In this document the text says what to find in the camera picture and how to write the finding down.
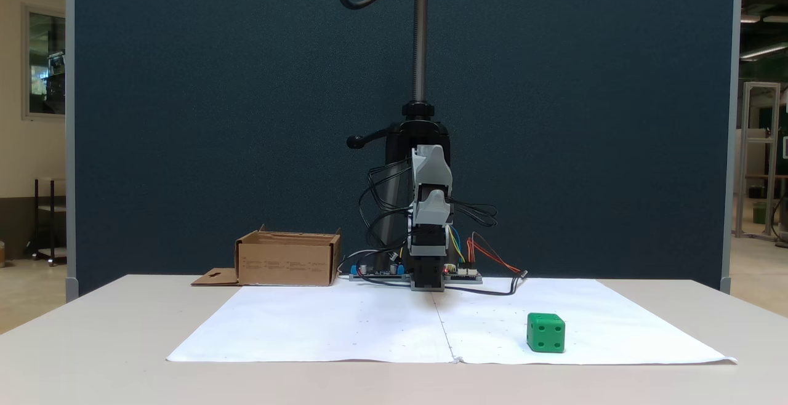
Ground green dice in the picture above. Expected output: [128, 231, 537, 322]
[527, 313, 566, 354]

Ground white paper sheet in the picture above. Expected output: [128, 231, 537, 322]
[431, 278, 738, 366]
[166, 282, 460, 364]

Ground yellow wire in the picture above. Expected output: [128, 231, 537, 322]
[448, 225, 467, 265]

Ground aluminium frame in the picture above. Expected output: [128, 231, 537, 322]
[736, 82, 782, 241]

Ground controller circuit board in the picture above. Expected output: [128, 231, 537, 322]
[444, 263, 483, 284]

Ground blue power circuit board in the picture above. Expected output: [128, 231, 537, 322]
[350, 261, 408, 283]

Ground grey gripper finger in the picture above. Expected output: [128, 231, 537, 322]
[411, 190, 454, 228]

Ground ceiling light strip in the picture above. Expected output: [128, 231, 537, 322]
[741, 42, 788, 61]

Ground dark blue partition panel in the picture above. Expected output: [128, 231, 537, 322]
[66, 0, 742, 302]

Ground red orange wire bundle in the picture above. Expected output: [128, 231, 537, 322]
[467, 231, 524, 275]

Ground brown cardboard box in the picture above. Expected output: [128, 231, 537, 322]
[191, 225, 343, 287]

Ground framed wall window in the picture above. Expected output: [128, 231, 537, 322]
[22, 3, 67, 121]

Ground grey black camera stand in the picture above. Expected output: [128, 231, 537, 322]
[347, 0, 452, 273]

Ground grey white cable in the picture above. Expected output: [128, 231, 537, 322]
[337, 247, 395, 278]

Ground black motor cable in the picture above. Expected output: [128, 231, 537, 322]
[363, 208, 412, 264]
[359, 162, 414, 233]
[446, 198, 498, 228]

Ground black shelf cart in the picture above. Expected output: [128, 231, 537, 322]
[28, 177, 67, 267]

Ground black cable with white connector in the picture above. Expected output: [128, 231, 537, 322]
[444, 270, 529, 297]

